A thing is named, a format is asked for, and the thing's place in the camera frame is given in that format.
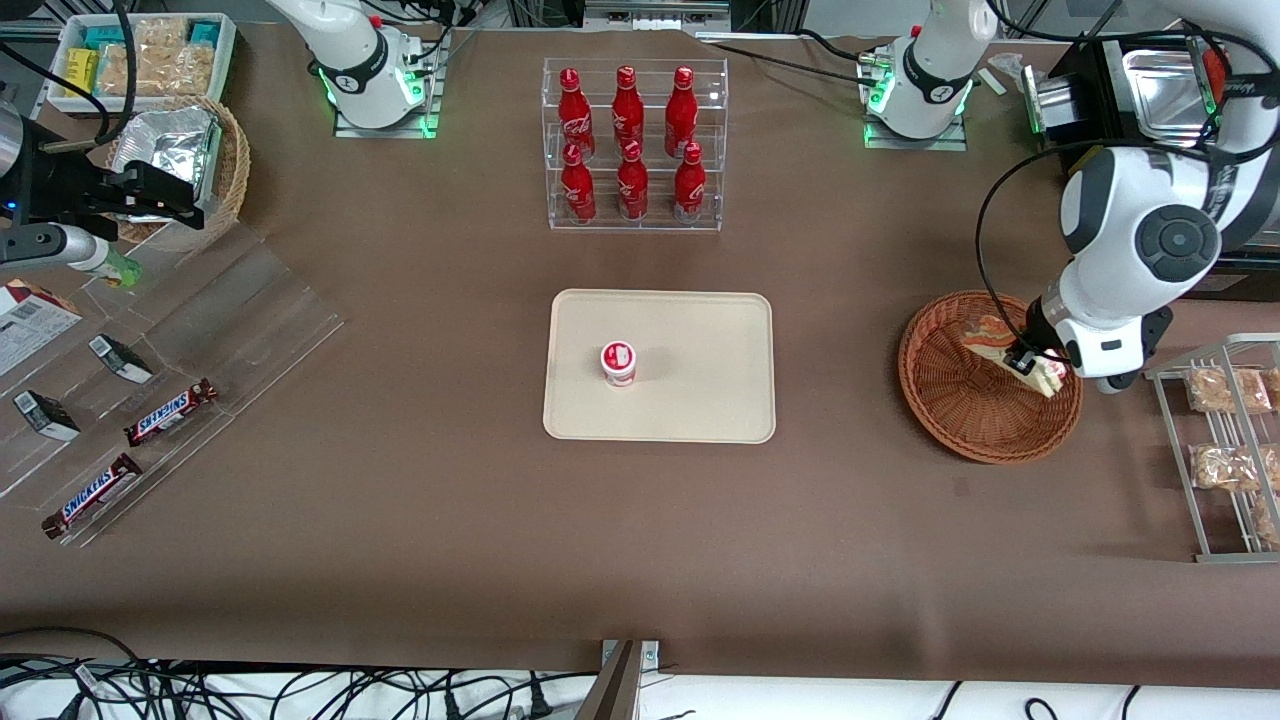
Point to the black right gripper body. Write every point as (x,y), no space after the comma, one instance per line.
(62,187)

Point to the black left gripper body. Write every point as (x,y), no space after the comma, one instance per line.
(1040,334)

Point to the triangular sandwich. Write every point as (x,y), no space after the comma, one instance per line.
(985,335)

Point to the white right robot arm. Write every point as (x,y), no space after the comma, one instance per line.
(350,50)

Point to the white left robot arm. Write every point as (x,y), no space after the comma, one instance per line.
(1140,220)

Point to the tan wicker basket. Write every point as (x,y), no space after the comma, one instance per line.
(232,170)

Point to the round brown wicker basket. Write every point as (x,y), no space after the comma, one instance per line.
(950,410)

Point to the large steel tray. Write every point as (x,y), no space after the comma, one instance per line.
(1160,90)

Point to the beige plastic tray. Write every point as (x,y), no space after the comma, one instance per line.
(690,400)

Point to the silver foil bag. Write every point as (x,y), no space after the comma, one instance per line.
(170,140)

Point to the yellow snack box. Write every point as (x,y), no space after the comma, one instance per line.
(80,72)

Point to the clear bag of snacks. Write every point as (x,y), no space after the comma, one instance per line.
(158,32)
(188,68)
(128,68)

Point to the white plastic bin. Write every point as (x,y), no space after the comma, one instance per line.
(225,70)

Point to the clear acrylic display stand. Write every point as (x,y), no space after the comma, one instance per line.
(250,320)

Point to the white red printed carton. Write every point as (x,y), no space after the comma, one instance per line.
(30,325)

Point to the small black white box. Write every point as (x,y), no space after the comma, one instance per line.
(46,415)
(120,358)

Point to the teal snack box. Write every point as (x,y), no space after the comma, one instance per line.
(204,32)
(103,37)

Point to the clear bag of pastry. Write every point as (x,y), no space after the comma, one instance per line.
(1274,386)
(1225,390)
(1268,522)
(1225,467)

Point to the Snickers chocolate bar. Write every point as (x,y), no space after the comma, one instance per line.
(170,412)
(92,496)

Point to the silver metal block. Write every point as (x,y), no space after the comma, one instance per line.
(1050,105)

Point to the crumpled clear plastic wrap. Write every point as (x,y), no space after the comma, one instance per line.
(1012,65)

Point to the red food on skewer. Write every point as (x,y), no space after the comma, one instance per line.
(1215,70)

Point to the red cola bottle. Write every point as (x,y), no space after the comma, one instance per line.
(689,190)
(628,110)
(681,115)
(578,190)
(632,188)
(574,115)

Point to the clear acrylic bottle rack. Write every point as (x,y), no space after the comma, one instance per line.
(650,225)

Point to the small red white cup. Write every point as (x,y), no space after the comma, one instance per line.
(619,362)

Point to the brown table cover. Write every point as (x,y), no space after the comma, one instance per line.
(640,540)

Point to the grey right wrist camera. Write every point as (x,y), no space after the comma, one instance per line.
(50,247)

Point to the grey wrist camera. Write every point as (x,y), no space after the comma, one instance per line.
(50,247)
(1135,360)

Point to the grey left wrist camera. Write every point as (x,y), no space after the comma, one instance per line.
(1135,360)

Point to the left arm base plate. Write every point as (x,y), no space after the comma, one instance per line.
(915,143)

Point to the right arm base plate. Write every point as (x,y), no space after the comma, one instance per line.
(385,130)

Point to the silver metal bracket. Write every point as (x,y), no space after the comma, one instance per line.
(650,652)

